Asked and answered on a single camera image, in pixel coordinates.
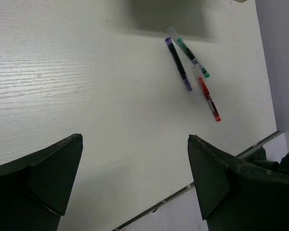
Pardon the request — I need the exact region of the green pen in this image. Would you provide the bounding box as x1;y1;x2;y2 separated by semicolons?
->
167;26;210;78

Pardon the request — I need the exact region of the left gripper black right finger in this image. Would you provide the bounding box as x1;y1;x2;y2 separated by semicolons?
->
188;135;289;231

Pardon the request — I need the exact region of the purple pen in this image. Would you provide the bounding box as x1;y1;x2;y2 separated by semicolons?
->
165;37;195;103

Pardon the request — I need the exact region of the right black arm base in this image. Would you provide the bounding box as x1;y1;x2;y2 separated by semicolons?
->
236;146;289;175

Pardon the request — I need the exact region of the green metal drawer toolbox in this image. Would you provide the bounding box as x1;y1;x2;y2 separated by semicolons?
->
234;0;247;3

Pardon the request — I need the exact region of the red pen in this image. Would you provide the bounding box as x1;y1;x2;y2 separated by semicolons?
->
192;64;221;122

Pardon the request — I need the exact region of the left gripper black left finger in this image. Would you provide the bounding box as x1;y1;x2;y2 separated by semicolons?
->
0;134;83;231

